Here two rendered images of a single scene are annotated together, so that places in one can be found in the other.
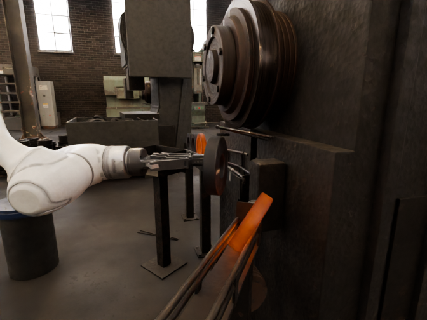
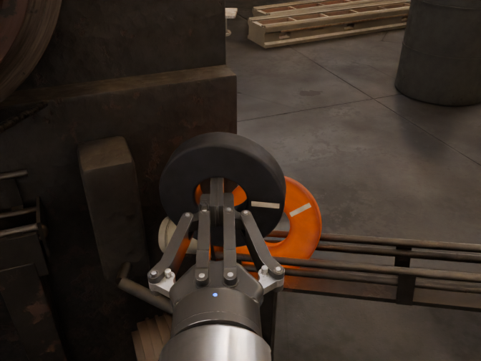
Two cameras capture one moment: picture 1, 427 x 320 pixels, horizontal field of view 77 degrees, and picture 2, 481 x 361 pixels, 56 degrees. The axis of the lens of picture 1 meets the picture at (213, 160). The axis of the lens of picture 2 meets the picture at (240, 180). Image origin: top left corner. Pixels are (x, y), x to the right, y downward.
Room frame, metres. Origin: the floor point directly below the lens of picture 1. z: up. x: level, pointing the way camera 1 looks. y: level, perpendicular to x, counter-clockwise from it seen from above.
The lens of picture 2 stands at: (0.71, 0.45, 1.14)
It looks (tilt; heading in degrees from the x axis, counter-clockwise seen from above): 33 degrees down; 265
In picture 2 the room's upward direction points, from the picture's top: straight up
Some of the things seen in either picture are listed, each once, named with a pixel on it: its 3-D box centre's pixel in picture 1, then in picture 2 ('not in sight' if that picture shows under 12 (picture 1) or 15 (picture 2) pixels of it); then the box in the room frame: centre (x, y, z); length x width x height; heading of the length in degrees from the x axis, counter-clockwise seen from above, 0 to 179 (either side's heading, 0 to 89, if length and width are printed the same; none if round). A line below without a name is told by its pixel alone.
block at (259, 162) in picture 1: (267, 194); (114, 210); (0.87, -0.18, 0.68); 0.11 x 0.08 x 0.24; 106
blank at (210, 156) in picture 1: (216, 166); (222, 193); (0.69, -0.01, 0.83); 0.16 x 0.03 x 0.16; 166
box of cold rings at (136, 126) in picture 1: (115, 144); not in sight; (3.55, 1.30, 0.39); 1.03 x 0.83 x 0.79; 110
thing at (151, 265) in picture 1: (159, 209); not in sight; (1.48, 0.32, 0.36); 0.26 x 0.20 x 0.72; 51
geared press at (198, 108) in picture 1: (194, 85); not in sight; (10.06, 0.70, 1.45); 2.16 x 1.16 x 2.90; 16
